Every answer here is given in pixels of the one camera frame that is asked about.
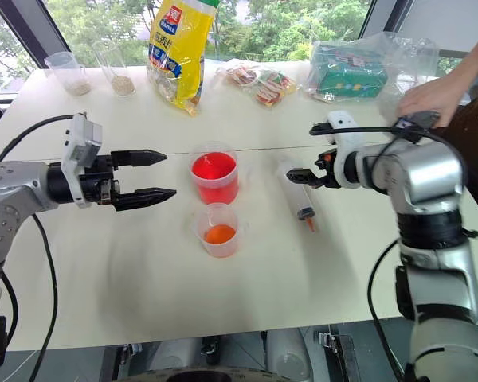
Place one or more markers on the yellow snack bag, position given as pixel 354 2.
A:
pixel 179 51

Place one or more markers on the dark brown furniture panel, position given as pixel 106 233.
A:
pixel 476 151

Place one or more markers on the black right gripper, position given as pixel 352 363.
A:
pixel 330 180

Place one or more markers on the black metal bracket under table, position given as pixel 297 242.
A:
pixel 342 354

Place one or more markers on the grey rounded shape under table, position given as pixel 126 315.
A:
pixel 179 356
pixel 288 356

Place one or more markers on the clear plastic syringe orange tip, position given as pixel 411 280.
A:
pixel 296 191

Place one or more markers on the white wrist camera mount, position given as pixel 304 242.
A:
pixel 81 143
pixel 344 121

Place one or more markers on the person's bare hand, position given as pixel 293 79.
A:
pixel 434 97

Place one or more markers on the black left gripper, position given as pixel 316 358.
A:
pixel 99 187

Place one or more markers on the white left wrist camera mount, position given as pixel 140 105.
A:
pixel 81 143

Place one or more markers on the cup of red liquid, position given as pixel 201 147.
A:
pixel 215 175

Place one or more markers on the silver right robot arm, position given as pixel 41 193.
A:
pixel 434 175

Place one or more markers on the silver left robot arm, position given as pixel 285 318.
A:
pixel 8 187

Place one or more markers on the red green snack packet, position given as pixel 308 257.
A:
pixel 273 87

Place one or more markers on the clear measuring cup with grains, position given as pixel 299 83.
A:
pixel 73 77

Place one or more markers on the tall clear cup with grains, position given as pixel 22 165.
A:
pixel 121 77

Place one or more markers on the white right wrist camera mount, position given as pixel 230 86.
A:
pixel 344 121

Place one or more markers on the red white snack packet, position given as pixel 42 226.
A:
pixel 241 75

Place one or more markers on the cup of orange liquid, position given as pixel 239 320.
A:
pixel 219 235

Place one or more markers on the green box in plastic bag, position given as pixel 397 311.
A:
pixel 350 75

